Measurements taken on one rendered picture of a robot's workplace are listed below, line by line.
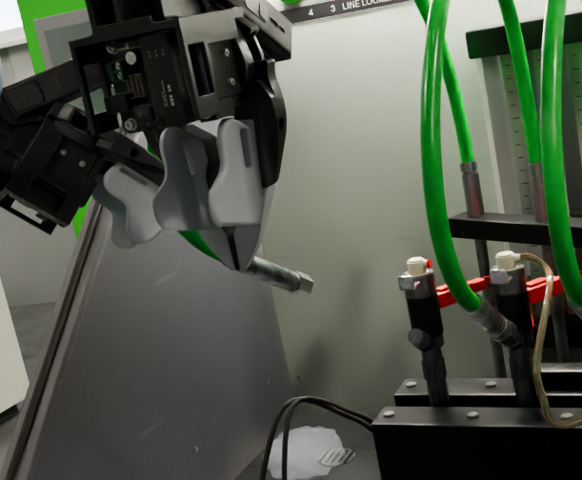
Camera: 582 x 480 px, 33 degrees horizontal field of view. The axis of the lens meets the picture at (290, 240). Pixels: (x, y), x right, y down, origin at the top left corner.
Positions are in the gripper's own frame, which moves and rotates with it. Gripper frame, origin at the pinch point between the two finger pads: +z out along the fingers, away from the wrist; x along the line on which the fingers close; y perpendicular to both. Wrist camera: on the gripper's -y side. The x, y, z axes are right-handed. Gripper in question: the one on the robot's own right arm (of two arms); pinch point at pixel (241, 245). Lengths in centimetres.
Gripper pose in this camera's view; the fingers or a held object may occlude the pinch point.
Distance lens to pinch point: 59.0
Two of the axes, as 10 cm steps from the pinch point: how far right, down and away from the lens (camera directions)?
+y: -4.2, 2.9, -8.6
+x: 8.8, -0.7, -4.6
